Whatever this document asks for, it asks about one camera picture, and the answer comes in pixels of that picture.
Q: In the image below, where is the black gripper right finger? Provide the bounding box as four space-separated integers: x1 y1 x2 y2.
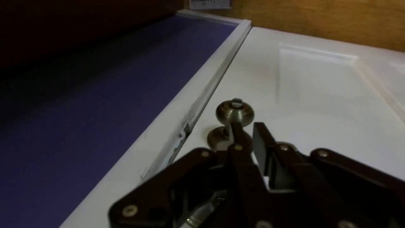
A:
253 123 405 228

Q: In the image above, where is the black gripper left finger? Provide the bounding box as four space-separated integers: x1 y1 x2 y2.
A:
107 123 264 228

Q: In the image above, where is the brass door knob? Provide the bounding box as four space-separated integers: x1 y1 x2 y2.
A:
206 98 254 151

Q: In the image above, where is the white door frame trim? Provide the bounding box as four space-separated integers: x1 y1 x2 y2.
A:
59 11 251 228

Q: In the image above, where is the white panel door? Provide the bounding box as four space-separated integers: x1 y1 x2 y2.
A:
61 26 405 228

